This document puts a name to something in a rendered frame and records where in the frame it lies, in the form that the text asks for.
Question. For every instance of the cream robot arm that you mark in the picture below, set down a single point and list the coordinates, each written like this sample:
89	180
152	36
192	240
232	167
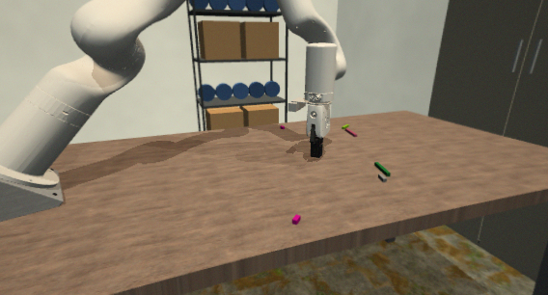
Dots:
47	119

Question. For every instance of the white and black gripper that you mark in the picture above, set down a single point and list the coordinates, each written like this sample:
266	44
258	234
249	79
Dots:
318	125

